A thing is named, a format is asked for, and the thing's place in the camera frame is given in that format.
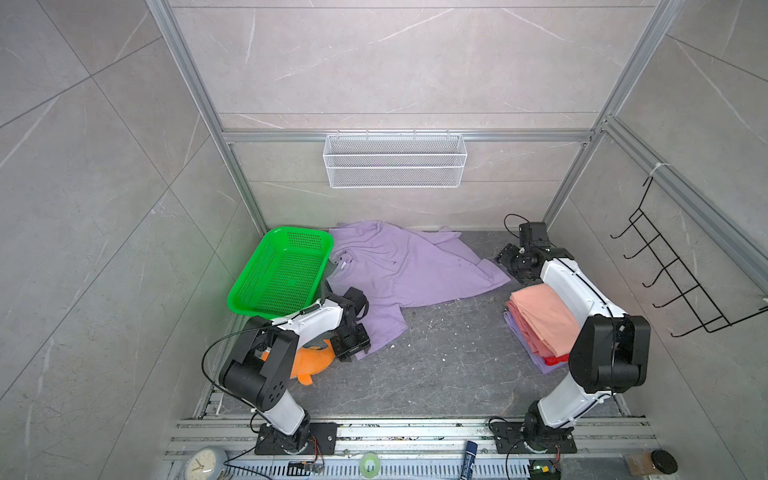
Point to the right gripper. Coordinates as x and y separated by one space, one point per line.
505 257

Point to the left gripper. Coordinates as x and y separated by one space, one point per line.
345 352

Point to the purple t shirt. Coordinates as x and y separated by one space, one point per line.
398 268

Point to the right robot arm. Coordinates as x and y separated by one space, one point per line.
609 356

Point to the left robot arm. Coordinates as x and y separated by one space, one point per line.
261 361

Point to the lavender folded shirt in stack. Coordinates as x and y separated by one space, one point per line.
544 365

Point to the red folded shirt in stack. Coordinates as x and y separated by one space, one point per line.
539 353

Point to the orange dolphin toy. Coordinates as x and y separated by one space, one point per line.
312 363

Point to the pink folded t shirt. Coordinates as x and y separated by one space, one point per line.
548 316

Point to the green plastic basket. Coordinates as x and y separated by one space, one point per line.
283 274

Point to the green tape roll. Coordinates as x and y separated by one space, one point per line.
370 465

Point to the blue marker pen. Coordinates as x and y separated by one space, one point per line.
469 459

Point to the white analog clock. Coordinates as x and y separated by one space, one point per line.
206 464

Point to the small brown box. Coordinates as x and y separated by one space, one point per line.
640 464

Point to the black round lid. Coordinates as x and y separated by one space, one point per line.
664 462

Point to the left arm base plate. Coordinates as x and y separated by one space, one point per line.
311 439

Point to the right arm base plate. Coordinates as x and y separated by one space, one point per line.
516 438

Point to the black wire hook rack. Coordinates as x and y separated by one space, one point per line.
708 316

